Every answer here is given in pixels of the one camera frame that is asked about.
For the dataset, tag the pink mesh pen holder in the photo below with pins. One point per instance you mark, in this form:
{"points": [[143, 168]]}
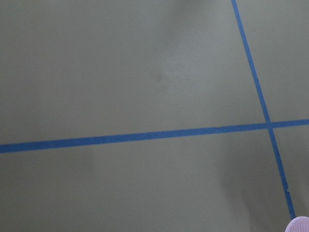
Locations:
{"points": [[298, 224]]}

